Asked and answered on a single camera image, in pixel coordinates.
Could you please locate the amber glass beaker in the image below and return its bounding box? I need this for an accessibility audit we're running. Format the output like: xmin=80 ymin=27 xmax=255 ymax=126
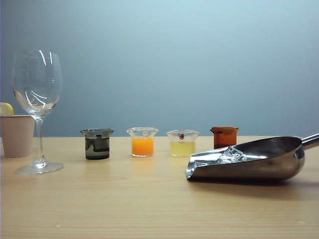
xmin=209 ymin=126 xmax=239 ymax=150

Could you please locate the yellow lemon slice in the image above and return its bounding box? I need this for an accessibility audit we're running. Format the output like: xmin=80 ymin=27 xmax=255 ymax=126
xmin=0 ymin=102 xmax=14 ymax=117

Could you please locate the smoked grey glass beaker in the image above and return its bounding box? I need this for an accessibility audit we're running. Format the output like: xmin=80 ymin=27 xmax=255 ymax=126
xmin=80 ymin=128 xmax=115 ymax=160

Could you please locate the beige paper cup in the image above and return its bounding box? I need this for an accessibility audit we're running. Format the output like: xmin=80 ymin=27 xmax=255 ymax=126
xmin=0 ymin=115 xmax=35 ymax=158

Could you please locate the clear wine glass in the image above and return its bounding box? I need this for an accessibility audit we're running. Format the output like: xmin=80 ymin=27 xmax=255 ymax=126
xmin=11 ymin=49 xmax=64 ymax=175

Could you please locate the clear ice cubes heap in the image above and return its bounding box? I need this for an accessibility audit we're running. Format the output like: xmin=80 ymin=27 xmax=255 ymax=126
xmin=219 ymin=145 xmax=249 ymax=164

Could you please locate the stainless steel ice scoop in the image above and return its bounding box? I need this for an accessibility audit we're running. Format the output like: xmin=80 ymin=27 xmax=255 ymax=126
xmin=185 ymin=132 xmax=319 ymax=181

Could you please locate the clear beaker orange juice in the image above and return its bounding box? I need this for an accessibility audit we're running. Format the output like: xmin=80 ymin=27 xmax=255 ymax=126
xmin=126 ymin=127 xmax=159 ymax=158

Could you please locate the clear beaker pale yellow liquid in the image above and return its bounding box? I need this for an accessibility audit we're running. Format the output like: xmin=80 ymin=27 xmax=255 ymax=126
xmin=166 ymin=129 xmax=200 ymax=157

